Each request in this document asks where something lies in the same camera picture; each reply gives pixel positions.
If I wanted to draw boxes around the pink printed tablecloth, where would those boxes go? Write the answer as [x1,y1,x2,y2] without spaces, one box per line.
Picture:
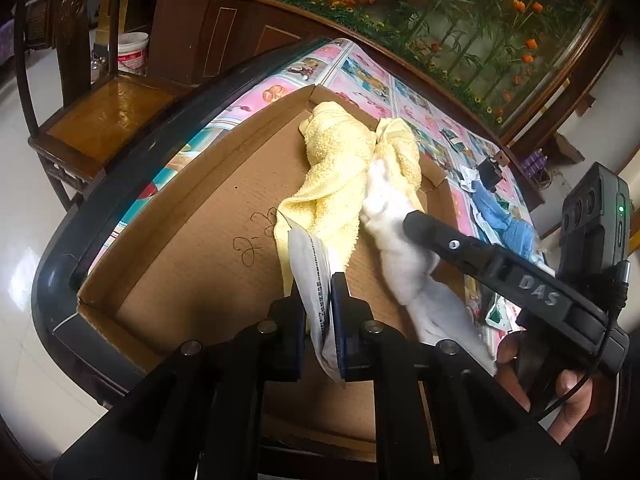
[100,40,556,341]

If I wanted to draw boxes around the purple items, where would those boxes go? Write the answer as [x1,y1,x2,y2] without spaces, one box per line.
[520,152,548,176]

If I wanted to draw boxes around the black roll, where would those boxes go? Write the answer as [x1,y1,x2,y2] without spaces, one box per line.
[475,160,503,193]

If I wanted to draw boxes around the wooden cabinet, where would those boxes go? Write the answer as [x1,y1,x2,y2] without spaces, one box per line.
[150,0,331,86]

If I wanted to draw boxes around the framed flower mural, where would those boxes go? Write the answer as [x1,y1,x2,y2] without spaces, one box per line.
[260,0,626,146]

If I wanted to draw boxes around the cardboard box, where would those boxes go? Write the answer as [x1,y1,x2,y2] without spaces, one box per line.
[75,84,453,466]

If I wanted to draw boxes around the green printed packet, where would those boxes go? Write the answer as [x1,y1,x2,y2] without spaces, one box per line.
[485,295,521,333]

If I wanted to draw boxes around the yellow towel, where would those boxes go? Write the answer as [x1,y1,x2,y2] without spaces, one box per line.
[274,101,426,296]

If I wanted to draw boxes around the person's right hand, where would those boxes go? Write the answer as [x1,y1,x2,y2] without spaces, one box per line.
[495,332,601,443]

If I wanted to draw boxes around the dark round table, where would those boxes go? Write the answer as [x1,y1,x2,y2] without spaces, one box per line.
[31,35,351,411]

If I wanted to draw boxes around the wooden chair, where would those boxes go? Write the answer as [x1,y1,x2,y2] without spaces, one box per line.
[15,0,201,211]

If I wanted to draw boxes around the black cable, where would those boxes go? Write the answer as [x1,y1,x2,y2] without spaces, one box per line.
[532,257,628,418]

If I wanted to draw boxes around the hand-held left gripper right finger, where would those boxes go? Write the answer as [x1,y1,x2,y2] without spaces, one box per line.
[330,272,581,480]

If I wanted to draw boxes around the white plastic bucket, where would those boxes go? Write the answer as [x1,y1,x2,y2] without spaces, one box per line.
[116,31,151,76]

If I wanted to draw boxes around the blue cloth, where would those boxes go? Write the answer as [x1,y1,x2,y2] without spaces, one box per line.
[470,190,541,261]

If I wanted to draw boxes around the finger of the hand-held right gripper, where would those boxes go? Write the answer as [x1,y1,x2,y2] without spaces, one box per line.
[403,210,507,291]

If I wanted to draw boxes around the white towel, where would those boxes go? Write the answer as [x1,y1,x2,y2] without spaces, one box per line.
[360,157,498,376]

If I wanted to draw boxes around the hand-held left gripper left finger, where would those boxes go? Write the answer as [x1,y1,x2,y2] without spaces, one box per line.
[52,280,308,480]

